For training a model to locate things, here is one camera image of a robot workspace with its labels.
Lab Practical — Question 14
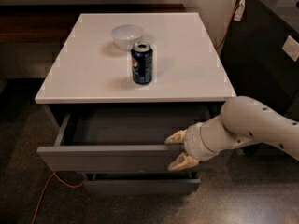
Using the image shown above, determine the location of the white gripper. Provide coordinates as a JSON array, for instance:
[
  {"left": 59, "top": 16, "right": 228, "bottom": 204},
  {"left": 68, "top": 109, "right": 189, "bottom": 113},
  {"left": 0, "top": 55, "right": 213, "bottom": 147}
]
[{"left": 164, "top": 122, "right": 218, "bottom": 171}]

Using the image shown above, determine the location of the grey top drawer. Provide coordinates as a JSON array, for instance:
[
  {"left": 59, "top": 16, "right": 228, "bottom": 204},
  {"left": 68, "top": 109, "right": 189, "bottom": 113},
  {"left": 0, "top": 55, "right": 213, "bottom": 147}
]
[{"left": 37, "top": 103, "right": 211, "bottom": 173}]

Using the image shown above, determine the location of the grey drawer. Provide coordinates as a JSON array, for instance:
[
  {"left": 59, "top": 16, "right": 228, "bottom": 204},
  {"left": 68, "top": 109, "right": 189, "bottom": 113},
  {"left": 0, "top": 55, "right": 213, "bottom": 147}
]
[
  {"left": 84, "top": 172, "right": 200, "bottom": 195},
  {"left": 37, "top": 103, "right": 211, "bottom": 173}
]

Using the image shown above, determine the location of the blue pepsi can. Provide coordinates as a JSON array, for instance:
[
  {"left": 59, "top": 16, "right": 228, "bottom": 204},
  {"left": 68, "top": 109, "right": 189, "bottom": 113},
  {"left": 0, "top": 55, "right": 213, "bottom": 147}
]
[{"left": 131, "top": 42, "right": 153, "bottom": 85}]

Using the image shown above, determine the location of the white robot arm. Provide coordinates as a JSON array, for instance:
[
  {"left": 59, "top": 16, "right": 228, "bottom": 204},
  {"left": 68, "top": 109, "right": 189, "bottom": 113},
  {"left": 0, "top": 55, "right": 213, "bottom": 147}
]
[{"left": 165, "top": 96, "right": 299, "bottom": 171}]

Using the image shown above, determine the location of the white-topped grey drawer cabinet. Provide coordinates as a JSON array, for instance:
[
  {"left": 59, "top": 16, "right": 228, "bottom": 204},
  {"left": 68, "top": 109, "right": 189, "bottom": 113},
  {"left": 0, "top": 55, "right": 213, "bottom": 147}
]
[{"left": 36, "top": 13, "right": 235, "bottom": 195}]

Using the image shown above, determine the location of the grey bottom drawer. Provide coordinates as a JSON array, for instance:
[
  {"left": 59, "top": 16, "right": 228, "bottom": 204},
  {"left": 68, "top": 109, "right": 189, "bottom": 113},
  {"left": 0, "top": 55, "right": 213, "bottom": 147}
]
[{"left": 84, "top": 172, "right": 200, "bottom": 195}]

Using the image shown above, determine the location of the black side cabinet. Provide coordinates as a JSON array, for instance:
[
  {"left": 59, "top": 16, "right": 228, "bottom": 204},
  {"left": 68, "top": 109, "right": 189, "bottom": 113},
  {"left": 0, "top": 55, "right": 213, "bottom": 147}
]
[{"left": 221, "top": 0, "right": 299, "bottom": 121}]

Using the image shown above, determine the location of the white bowl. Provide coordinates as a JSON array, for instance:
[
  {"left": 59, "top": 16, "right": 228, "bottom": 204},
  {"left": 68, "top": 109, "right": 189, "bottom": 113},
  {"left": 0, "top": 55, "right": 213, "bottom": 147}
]
[{"left": 111, "top": 24, "right": 144, "bottom": 51}]

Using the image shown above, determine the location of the white label on cabinet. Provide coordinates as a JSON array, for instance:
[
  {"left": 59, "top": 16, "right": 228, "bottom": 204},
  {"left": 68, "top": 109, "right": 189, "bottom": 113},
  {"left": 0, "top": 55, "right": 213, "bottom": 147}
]
[{"left": 282, "top": 35, "right": 299, "bottom": 62}]

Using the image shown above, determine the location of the dark wooden bench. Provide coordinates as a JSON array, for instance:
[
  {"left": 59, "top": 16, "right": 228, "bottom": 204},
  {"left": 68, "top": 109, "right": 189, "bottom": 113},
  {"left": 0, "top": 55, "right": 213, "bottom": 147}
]
[{"left": 0, "top": 4, "right": 186, "bottom": 44}]

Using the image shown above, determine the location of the white cable tag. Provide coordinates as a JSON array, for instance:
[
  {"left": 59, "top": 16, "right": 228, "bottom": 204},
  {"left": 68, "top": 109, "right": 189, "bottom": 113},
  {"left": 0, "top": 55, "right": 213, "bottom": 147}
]
[{"left": 234, "top": 0, "right": 245, "bottom": 21}]

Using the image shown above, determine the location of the orange floor cable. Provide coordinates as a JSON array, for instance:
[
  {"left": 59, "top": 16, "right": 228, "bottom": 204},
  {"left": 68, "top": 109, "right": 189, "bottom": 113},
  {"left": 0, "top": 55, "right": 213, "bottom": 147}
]
[{"left": 30, "top": 171, "right": 86, "bottom": 224}]

